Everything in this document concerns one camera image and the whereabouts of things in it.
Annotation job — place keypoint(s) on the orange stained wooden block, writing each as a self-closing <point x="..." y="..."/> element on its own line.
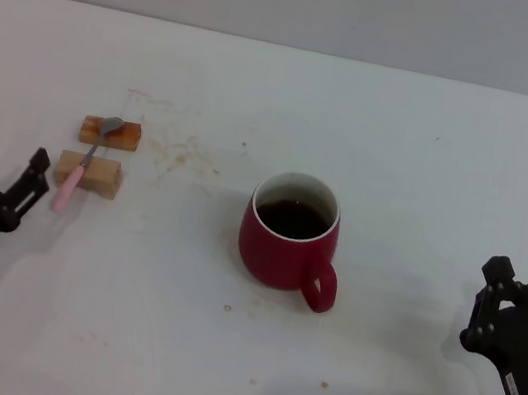
<point x="124" y="136"/>

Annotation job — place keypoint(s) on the plain light wooden block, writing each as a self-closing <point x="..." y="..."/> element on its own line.
<point x="103" y="175"/>

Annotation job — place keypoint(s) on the red ceramic coffee cup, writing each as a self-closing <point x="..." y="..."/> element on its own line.
<point x="274" y="260"/>

